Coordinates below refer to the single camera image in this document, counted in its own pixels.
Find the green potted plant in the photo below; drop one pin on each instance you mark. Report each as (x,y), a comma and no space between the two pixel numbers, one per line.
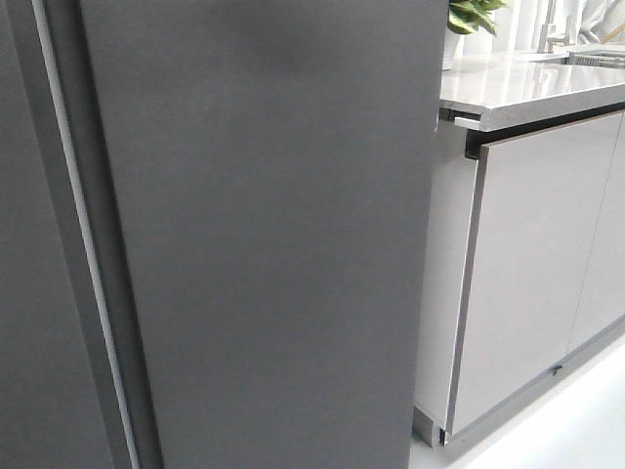
(466,17)

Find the grey kitchen cabinet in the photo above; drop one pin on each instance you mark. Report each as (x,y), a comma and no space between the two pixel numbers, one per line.
(524,264)

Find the dark grey fridge door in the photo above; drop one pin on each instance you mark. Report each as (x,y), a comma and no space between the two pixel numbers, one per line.
(59,407)
(271,162)

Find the grey kitchen countertop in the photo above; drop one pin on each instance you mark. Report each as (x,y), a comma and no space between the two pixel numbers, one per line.
(498,91)

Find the metal sink faucet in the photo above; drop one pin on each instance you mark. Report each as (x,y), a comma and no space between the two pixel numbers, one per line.
(549,36)

